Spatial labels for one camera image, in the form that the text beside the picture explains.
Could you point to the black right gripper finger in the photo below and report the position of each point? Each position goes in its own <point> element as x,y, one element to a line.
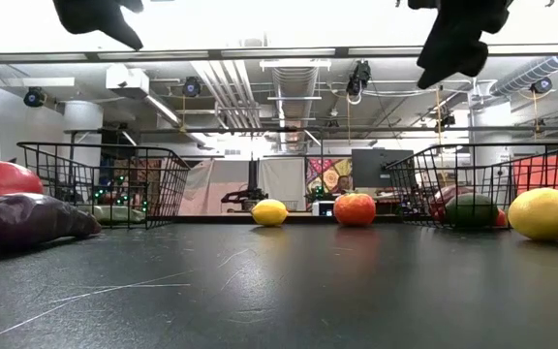
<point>448,60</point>
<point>468,22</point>

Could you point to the green avocado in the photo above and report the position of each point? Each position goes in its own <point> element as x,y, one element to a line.
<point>470,211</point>

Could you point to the small red strawberry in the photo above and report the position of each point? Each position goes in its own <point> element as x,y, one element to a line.
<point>502,218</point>

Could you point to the red-orange round fruit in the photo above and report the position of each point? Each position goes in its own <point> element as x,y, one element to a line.
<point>354,209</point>

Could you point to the yellow lemon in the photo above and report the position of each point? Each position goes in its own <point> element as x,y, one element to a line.
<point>545,213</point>
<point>269,212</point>

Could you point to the green cucumber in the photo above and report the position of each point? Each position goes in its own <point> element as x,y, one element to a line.
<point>114,214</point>

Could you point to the purple eggplant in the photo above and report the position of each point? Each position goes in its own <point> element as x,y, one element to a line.
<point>27,218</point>

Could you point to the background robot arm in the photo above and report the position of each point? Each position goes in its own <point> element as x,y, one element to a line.
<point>247,194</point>

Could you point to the dark monitor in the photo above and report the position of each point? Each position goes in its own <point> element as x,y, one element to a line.
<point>381,167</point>

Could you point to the red fabric panel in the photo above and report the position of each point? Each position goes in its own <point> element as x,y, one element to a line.
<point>550,174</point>

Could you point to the rig crossbar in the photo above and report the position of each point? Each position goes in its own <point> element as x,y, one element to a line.
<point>279,52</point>

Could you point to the person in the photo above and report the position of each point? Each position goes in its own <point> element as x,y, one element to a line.
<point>343,184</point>

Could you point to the colourful tapestry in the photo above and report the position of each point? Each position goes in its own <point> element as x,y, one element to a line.
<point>330,174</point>

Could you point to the white box device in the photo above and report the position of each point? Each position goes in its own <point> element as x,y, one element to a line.
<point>322,207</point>

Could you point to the white curtain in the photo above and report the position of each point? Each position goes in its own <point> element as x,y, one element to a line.
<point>284,179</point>

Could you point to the ribbed air duct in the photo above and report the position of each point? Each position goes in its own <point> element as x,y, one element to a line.
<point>531,72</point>

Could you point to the black ceiling-mounted camera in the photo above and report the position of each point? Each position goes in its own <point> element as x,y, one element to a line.
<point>192,86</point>
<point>34,97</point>
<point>359,77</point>
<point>541,85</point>

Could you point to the silver air duct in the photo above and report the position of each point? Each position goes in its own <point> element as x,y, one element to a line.
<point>293,92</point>

